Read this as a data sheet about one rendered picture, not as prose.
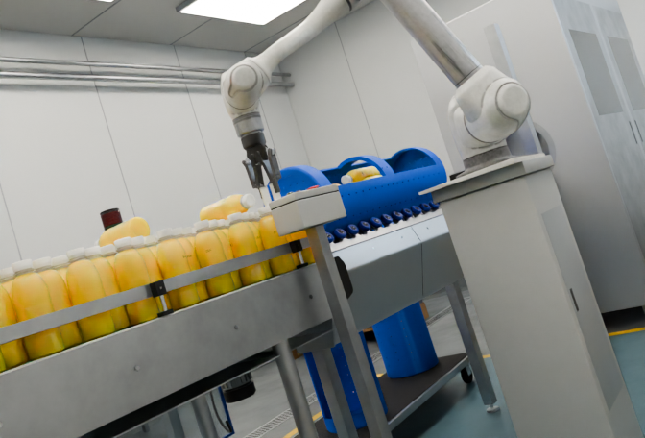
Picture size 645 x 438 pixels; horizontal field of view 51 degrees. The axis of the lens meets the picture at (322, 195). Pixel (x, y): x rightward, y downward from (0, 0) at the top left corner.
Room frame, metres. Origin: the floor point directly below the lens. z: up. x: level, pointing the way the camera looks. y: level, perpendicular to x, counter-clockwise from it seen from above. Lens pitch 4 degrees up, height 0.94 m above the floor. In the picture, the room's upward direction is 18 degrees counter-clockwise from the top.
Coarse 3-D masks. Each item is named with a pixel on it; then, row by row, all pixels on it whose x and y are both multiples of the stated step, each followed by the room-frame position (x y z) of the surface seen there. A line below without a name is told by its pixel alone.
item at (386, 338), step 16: (416, 304) 3.68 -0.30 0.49; (384, 320) 3.64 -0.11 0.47; (400, 320) 3.62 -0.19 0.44; (416, 320) 3.65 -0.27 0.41; (384, 336) 3.66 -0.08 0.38; (400, 336) 3.62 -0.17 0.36; (416, 336) 3.63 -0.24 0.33; (384, 352) 3.69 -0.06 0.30; (400, 352) 3.63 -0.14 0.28; (416, 352) 3.62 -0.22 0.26; (432, 352) 3.69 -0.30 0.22; (400, 368) 3.64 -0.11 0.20; (416, 368) 3.62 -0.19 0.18
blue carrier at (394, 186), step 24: (288, 168) 2.30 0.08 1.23; (312, 168) 2.31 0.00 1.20; (336, 168) 2.67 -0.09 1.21; (384, 168) 2.57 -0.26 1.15; (408, 168) 3.02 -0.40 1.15; (432, 168) 2.84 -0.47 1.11; (288, 192) 2.32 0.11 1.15; (360, 192) 2.40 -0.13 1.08; (384, 192) 2.52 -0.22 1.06; (408, 192) 2.66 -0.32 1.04; (360, 216) 2.42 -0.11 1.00
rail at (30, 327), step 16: (304, 240) 2.00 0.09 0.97; (240, 256) 1.79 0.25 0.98; (256, 256) 1.84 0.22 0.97; (272, 256) 1.88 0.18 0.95; (192, 272) 1.66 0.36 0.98; (208, 272) 1.70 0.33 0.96; (224, 272) 1.74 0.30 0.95; (144, 288) 1.54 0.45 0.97; (176, 288) 1.61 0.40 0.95; (80, 304) 1.41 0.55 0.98; (96, 304) 1.44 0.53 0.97; (112, 304) 1.47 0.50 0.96; (32, 320) 1.33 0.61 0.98; (48, 320) 1.35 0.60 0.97; (64, 320) 1.38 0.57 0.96; (0, 336) 1.28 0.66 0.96; (16, 336) 1.30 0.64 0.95
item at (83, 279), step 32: (96, 256) 1.54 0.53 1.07; (128, 256) 1.55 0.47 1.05; (160, 256) 1.65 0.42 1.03; (192, 256) 1.73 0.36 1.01; (224, 256) 1.76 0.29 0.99; (0, 288) 1.35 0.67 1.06; (32, 288) 1.36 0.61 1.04; (64, 288) 1.45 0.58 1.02; (96, 288) 1.46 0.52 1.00; (128, 288) 1.54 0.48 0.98; (192, 288) 1.66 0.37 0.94; (224, 288) 1.74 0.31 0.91; (0, 320) 1.33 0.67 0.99; (96, 320) 1.45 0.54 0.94; (128, 320) 1.55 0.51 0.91; (0, 352) 1.29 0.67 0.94; (32, 352) 1.35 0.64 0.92
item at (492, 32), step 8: (496, 24) 3.22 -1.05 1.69; (488, 32) 3.22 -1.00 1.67; (496, 32) 3.20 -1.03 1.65; (488, 40) 3.23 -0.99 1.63; (496, 40) 3.21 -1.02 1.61; (504, 40) 3.24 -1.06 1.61; (496, 48) 3.21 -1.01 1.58; (504, 48) 3.21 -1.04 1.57; (496, 56) 3.22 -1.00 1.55; (504, 56) 3.20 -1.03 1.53; (496, 64) 3.23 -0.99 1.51; (504, 64) 3.21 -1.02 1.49; (512, 64) 3.23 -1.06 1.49; (504, 72) 3.21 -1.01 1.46; (512, 72) 3.21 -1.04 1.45; (528, 120) 3.21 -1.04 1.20; (520, 128) 3.22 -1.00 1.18; (528, 128) 3.20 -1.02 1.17; (520, 136) 3.23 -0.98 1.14; (528, 136) 3.21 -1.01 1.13; (536, 136) 3.23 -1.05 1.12; (528, 144) 3.22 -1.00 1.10; (536, 144) 3.20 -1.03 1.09; (528, 152) 3.22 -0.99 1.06; (536, 152) 3.20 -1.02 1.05
